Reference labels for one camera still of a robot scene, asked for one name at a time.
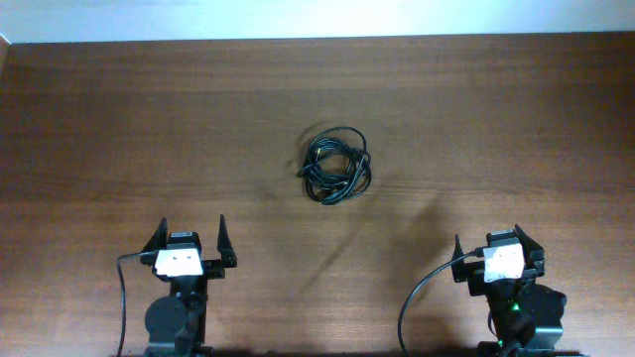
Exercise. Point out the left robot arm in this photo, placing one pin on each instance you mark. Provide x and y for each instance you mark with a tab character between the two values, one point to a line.
176	323

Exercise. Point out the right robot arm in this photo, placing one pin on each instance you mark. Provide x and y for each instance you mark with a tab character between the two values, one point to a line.
524	316

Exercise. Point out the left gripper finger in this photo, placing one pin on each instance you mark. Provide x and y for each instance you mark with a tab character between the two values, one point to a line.
224	246
158	241

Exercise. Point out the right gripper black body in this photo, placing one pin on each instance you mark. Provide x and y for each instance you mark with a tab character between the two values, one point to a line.
534	264

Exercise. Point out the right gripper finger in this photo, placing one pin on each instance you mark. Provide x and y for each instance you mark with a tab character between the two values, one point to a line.
458	265
534	253

